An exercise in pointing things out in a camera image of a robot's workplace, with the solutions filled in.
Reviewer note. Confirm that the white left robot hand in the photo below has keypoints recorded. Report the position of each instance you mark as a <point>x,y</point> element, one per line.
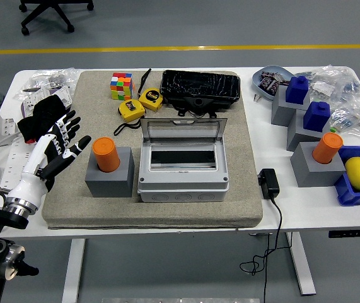
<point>31,176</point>

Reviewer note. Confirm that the orange cylinder battery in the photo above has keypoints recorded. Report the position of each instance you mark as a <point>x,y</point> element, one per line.
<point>105,154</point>
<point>328,146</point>

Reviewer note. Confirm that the grey electrical box clear lid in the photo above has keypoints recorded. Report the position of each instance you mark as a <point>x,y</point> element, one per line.
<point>183,189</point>

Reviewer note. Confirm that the white power strip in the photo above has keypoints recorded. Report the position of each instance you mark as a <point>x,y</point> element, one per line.
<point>15,161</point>

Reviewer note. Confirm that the black cloth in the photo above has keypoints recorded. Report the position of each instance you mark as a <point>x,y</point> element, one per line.
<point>44,113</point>

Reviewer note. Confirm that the grey cube holder with hole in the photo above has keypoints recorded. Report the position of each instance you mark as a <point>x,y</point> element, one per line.
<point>312,173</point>
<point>110,186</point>

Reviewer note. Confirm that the clear plastic parts bags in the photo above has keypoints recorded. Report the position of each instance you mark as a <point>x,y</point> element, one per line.
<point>50,79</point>

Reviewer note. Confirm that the white table leg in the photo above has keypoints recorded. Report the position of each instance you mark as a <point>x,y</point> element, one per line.
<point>72,271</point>
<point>299,265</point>

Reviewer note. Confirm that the small yellow tape measure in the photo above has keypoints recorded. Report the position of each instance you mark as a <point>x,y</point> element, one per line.
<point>130,110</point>

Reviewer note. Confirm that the colourful puzzle cube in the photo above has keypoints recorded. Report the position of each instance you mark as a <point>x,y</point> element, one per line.
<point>121,85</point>

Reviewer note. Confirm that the grey-brown mat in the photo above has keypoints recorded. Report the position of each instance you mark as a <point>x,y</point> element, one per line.
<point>167,214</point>

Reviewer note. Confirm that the yellow tape measure black label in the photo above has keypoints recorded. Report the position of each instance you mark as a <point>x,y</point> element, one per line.
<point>150,98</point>

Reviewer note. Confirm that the black office chair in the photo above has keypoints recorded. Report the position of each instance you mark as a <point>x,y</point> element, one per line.
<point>25,30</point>

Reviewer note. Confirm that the black plastic tray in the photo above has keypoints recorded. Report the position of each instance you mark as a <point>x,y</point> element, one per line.
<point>198,85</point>

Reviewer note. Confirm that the black power adapter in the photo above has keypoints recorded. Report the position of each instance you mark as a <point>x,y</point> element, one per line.
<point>269,184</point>

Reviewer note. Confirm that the small metal pins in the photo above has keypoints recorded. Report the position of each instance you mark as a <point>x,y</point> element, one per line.
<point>256,97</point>

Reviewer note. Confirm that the pale blue dish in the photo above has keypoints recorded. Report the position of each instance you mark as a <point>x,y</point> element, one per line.
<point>256,82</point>

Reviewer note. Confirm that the dark snack packets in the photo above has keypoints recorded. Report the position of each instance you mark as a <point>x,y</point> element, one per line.
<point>269,82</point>

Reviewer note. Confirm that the blue block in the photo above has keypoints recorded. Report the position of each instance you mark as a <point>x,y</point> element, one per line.
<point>297,90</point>
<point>316,116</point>

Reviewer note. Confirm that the clear bag white connectors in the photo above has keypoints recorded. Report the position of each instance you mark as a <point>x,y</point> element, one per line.
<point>321,88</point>

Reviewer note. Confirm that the small green piece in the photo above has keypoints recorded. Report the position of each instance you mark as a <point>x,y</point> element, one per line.
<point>333,129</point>

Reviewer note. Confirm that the blue plastic bin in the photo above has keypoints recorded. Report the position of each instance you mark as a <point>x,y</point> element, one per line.
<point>346,192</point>

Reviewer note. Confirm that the black desk control panel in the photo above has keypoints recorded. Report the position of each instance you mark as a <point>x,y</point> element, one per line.
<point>353,234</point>

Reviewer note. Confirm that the yellow lemon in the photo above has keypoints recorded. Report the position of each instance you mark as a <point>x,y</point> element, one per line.
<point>359,173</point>

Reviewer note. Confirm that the clear bag blue parts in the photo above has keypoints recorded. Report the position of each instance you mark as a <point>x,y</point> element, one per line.
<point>353,88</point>

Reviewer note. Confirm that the white wall socket plates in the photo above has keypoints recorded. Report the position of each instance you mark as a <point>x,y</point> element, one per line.
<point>60,94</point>

